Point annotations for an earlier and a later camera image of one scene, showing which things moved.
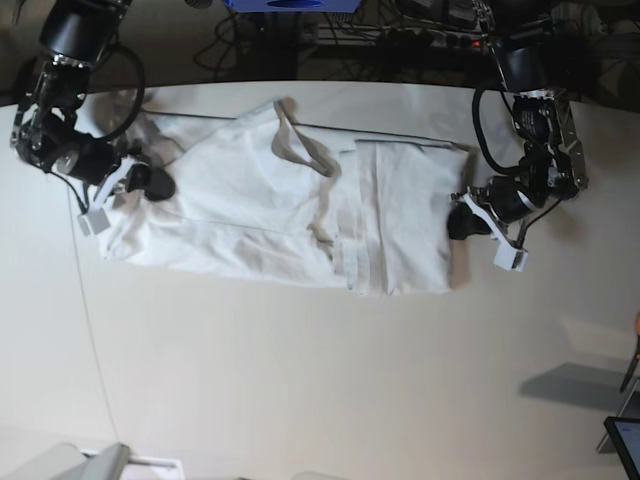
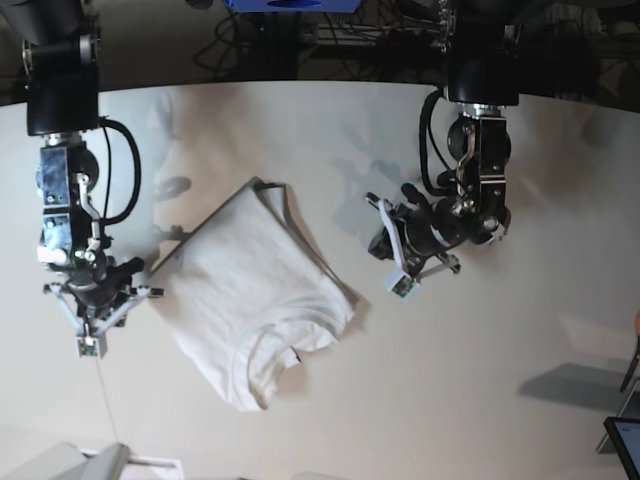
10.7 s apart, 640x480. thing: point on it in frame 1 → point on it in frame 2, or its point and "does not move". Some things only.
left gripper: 114,172 → 96,302
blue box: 294,6 does not move
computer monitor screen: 624,436 does not move
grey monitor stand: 631,410 does not move
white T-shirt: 259,196 → 249,288
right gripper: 502,201 → 419,231
